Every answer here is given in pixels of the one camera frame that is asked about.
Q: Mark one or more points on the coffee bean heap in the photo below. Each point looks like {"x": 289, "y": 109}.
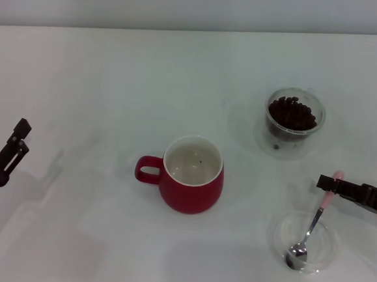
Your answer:
{"x": 291, "y": 114}

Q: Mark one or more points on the red ceramic mug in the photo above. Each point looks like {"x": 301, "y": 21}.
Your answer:
{"x": 187, "y": 199}

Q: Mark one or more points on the shallow clear glass dish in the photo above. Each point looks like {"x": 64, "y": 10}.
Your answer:
{"x": 325, "y": 253}

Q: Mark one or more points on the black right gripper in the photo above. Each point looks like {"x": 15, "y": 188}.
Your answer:
{"x": 376, "y": 200}

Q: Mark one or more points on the double-walled clear glass cup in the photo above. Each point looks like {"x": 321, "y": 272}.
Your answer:
{"x": 321, "y": 109}

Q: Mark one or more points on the single loose coffee bean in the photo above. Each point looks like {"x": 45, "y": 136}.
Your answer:
{"x": 275, "y": 146}

